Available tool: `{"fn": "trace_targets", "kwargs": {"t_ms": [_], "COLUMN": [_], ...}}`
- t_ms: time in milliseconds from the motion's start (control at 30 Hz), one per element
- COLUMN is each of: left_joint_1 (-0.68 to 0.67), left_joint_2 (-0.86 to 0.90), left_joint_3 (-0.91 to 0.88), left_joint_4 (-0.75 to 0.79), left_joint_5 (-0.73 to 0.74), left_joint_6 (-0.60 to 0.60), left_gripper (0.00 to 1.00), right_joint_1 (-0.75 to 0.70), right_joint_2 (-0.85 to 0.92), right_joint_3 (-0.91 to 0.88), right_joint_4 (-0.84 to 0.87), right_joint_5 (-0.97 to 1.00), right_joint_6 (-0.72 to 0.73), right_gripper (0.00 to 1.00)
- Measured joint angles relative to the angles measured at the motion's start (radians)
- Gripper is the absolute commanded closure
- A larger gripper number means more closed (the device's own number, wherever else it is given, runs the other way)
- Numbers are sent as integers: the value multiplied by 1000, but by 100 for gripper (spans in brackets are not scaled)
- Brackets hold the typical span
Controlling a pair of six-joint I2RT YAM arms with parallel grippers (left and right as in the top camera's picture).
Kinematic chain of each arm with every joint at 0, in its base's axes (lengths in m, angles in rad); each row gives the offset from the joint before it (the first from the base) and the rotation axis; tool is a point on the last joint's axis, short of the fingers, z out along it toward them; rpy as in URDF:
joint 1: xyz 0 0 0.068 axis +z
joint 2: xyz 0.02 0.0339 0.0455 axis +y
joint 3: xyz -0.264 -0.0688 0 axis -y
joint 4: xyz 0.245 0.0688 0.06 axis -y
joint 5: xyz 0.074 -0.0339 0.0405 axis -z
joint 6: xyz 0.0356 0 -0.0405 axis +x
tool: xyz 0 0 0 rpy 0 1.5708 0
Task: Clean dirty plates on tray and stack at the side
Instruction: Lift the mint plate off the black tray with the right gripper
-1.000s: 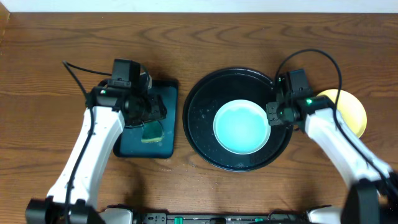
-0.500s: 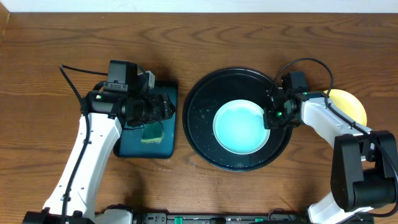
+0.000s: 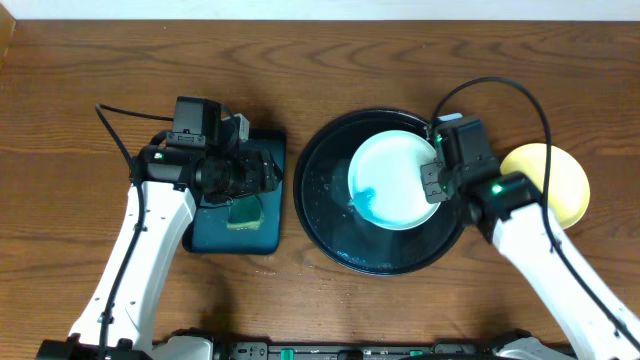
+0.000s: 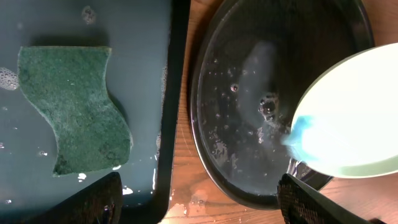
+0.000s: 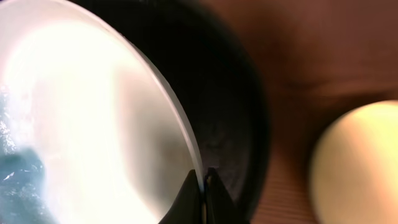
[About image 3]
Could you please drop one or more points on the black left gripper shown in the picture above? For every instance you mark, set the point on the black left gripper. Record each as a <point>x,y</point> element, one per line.
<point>267,173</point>

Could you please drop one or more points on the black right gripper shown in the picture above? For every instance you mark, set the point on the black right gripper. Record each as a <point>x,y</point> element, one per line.
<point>433,192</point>

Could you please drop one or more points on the green yellow sponge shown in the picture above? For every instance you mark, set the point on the green yellow sponge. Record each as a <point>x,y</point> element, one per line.
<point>245,214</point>

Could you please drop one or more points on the light blue plate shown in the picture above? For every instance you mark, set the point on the light blue plate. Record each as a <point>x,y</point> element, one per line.
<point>384,180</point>

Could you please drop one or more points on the yellow plate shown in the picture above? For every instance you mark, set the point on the yellow plate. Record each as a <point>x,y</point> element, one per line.
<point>569,190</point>

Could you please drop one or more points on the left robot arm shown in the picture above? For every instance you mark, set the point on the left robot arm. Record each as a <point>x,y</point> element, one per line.
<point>118,322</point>

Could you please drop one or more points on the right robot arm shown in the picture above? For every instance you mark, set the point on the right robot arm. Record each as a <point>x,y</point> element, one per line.
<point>510,212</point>

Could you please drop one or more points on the black rectangular water tray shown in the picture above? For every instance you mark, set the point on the black rectangular water tray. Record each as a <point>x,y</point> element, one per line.
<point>208,233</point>

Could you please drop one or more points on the round black tray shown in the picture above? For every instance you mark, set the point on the round black tray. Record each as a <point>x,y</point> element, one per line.
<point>321,198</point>

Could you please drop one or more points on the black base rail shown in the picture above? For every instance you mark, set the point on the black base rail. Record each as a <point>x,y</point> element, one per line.
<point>350,351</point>

